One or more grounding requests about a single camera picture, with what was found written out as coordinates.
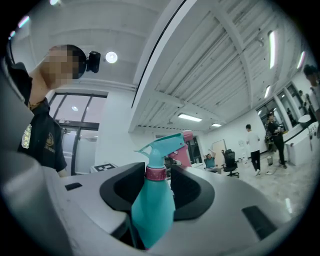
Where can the black office chair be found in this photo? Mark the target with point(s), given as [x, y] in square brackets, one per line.
[230, 161]

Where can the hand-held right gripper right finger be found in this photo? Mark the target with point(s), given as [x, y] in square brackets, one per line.
[225, 200]

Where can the black-framed glass door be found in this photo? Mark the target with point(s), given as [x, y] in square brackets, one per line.
[80, 120]

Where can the white counter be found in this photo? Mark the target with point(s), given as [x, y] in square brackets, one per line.
[300, 147]

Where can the round ceiling light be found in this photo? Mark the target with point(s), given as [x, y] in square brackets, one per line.
[111, 57]

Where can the teal spray bottle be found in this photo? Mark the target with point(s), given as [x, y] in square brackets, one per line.
[152, 212]

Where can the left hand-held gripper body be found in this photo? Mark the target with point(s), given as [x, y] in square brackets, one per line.
[105, 167]

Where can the black head-mounted camera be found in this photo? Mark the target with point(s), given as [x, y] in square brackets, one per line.
[93, 62]

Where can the person's black shirt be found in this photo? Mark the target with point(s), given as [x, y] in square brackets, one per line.
[42, 140]

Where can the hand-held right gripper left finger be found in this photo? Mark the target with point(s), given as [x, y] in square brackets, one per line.
[85, 195]

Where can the long ceiling tube light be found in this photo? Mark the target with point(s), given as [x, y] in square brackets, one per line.
[267, 91]
[272, 50]
[300, 60]

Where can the person's head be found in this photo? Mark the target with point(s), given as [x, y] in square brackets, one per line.
[60, 67]

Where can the black-framed window row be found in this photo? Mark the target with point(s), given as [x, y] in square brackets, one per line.
[282, 100]

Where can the small metal trash bin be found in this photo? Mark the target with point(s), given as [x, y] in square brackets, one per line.
[270, 160]

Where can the rectangular ceiling light panel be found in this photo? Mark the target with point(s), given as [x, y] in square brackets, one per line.
[216, 124]
[189, 117]

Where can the teal and pink spray head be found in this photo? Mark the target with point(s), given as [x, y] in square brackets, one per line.
[156, 155]

